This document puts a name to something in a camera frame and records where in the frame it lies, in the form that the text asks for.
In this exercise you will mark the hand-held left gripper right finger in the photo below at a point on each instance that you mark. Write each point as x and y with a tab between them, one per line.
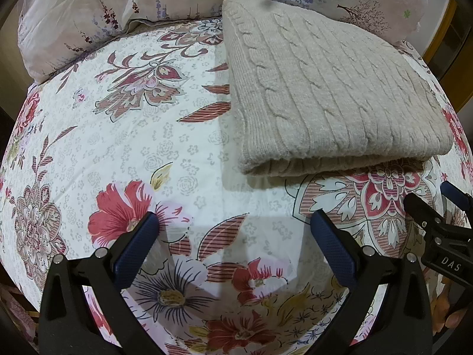
330	242

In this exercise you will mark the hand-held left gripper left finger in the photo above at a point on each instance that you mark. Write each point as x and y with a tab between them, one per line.
139	242

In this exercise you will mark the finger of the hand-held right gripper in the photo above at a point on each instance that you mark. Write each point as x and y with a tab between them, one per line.
419	205
453	194

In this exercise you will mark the person's right hand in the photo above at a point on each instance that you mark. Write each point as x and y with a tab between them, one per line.
449	312

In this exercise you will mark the floral printed bed sheet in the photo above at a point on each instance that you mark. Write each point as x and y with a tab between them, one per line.
155	148

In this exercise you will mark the yellow wooden furniture edge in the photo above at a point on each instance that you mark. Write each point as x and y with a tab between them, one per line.
445	22

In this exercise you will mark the white pillow with purple sprigs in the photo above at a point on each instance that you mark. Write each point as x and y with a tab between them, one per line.
111	7

